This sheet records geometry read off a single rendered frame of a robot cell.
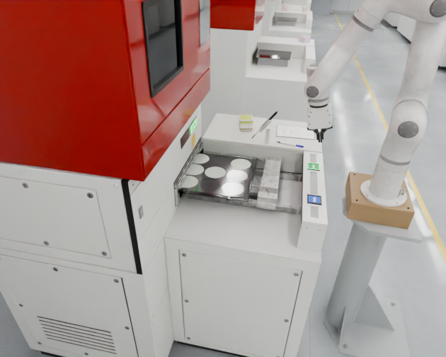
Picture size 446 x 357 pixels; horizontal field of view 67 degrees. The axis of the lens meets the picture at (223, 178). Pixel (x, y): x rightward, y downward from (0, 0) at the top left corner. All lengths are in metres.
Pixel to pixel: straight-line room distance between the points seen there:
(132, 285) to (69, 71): 0.79
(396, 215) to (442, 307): 1.11
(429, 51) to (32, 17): 1.17
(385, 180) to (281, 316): 0.73
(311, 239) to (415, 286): 1.38
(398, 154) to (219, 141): 0.85
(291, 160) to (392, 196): 0.51
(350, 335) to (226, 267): 1.00
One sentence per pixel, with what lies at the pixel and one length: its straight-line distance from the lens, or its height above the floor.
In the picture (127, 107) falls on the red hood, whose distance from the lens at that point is 0.91.
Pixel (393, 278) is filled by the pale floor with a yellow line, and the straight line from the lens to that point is 2.62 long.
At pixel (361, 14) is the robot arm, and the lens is 1.36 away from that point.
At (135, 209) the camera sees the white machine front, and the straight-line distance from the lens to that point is 1.10.
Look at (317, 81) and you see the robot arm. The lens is 1.35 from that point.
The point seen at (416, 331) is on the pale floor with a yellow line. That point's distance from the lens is 2.41.
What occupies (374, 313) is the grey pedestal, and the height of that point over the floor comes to 0.13.
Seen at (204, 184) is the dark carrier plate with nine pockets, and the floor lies 0.90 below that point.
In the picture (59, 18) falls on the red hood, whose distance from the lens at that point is 0.93.
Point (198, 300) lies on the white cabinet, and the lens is 1.65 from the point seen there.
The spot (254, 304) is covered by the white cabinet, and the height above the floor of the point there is 0.50.
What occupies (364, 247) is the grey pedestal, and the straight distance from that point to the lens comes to 1.75.
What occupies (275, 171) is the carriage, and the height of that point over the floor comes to 0.88.
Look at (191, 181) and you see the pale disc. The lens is 1.57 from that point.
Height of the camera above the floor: 1.78
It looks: 34 degrees down
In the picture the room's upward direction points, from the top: 2 degrees clockwise
